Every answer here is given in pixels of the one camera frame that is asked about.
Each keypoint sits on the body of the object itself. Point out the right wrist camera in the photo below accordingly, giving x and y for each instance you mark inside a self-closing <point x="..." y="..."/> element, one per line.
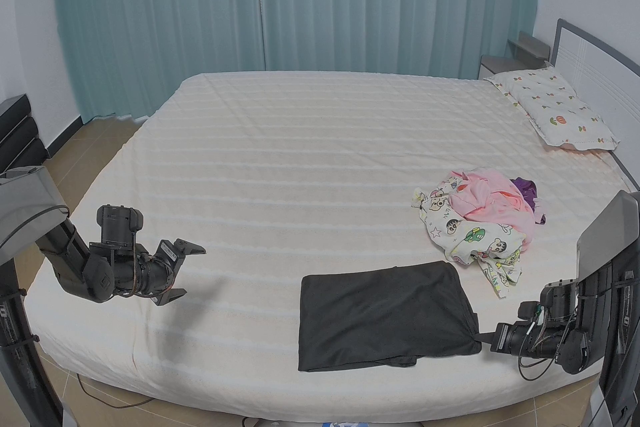
<point x="530" y="310"/>

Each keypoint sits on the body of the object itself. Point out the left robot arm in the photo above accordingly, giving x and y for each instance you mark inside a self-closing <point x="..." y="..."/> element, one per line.
<point x="30" y="210"/>

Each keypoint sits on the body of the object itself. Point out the white printed pillow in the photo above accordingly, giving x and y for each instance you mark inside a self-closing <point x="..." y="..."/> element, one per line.
<point x="555" y="109"/>

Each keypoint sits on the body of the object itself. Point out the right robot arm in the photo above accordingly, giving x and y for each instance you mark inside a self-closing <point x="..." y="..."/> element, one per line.
<point x="607" y="240"/>

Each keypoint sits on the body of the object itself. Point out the grey bedside table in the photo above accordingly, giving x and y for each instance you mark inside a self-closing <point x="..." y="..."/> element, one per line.
<point x="505" y="62"/>

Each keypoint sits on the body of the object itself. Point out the black chest of drawers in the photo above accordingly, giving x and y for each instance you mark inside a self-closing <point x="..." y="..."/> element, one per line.
<point x="17" y="135"/>

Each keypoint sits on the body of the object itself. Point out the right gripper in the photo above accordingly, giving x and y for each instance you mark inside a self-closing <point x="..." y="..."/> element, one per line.
<point x="512" y="339"/>

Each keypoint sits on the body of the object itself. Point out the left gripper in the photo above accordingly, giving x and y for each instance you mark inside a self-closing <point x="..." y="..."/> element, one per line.
<point x="155" y="275"/>

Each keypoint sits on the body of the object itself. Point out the pile of clothes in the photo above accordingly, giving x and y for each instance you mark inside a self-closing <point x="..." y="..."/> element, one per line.
<point x="490" y="210"/>

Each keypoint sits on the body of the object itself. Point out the bed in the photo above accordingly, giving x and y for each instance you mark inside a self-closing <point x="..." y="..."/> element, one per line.
<point x="300" y="155"/>

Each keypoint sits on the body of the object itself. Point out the black T-shirt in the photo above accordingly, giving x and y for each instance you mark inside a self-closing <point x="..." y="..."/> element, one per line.
<point x="385" y="315"/>

